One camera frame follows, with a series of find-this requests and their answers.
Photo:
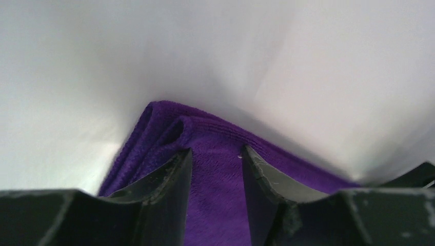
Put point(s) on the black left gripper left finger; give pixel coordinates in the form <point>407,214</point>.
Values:
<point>150,211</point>

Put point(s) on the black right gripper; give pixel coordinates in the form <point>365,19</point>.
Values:
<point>419,177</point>

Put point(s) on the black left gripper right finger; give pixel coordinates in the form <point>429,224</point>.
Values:
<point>282,211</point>

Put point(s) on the purple towel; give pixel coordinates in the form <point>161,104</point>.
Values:
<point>217,213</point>

